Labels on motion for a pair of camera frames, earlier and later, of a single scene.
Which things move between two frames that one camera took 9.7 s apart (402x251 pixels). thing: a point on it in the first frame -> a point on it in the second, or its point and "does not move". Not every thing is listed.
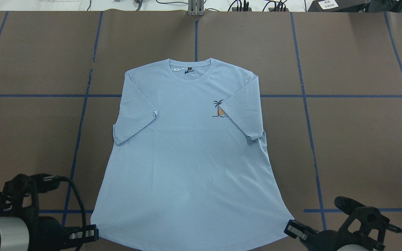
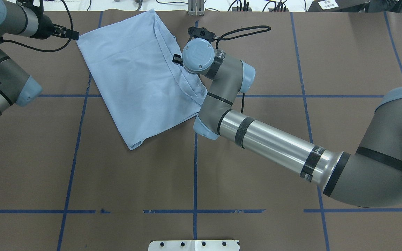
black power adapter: x=337 y=6 does not move
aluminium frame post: x=195 y=7 does not move
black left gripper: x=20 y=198 -> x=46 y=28
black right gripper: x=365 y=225 -> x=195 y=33
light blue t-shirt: x=189 y=169 -> x=129 y=63
